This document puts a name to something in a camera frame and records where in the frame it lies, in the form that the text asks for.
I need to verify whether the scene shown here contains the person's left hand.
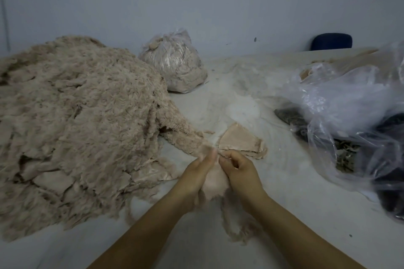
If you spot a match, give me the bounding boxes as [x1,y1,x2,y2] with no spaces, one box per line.
[170,147,218,206]

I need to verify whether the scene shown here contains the person's right hand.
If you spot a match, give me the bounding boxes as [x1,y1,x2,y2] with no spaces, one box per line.
[218,149,266,203]

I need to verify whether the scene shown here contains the stack of sorted beige pieces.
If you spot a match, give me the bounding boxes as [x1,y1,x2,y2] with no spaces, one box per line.
[216,122,268,160]

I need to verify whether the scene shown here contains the large pile beige fabric scraps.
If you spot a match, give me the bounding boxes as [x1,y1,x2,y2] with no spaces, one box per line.
[0,35,214,241]

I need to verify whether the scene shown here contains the person's left forearm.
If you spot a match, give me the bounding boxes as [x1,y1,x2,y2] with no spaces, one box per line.
[88,190,197,269]

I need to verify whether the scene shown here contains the person's right forearm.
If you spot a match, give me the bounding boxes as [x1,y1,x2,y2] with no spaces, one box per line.
[243,190,367,269]

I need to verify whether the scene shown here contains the beige fur pile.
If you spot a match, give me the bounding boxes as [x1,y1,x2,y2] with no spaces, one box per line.
[300,48,380,80]

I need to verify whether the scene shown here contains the beige frayed thread scraps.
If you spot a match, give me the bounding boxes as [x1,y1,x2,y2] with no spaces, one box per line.
[218,193,263,244]

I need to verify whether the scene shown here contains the clear bag of beige scraps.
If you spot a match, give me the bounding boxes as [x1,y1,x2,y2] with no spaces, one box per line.
[139,28,209,94]

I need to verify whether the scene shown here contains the large clear plastic bag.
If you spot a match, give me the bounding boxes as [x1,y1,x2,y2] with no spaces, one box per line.
[281,42,404,219]

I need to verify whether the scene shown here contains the blue chair back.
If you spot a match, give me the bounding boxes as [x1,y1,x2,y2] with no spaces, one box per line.
[310,32,354,51]

